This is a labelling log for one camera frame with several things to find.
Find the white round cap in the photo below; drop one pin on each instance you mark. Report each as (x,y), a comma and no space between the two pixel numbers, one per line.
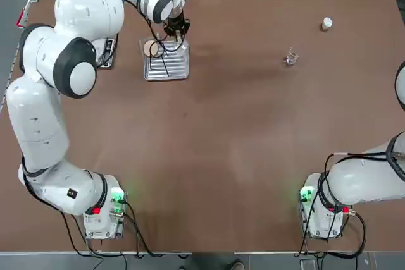
(327,23)

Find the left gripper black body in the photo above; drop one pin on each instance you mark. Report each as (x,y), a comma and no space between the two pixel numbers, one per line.
(177,23)

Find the grey floor box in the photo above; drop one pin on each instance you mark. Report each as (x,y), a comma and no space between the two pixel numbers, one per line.
(307,264)

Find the small glass beaker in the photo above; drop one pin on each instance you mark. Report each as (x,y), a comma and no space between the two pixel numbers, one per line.
(291,58)

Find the clear glass alcohol lamp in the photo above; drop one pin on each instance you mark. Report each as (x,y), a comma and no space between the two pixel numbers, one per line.
(180,45)

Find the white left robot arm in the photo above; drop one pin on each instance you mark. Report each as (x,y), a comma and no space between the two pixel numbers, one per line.
(38,124)

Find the ribbed metal tray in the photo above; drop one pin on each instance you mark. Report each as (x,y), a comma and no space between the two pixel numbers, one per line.
(177,67)

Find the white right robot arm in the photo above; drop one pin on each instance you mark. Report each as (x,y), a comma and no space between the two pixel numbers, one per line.
(354,181)

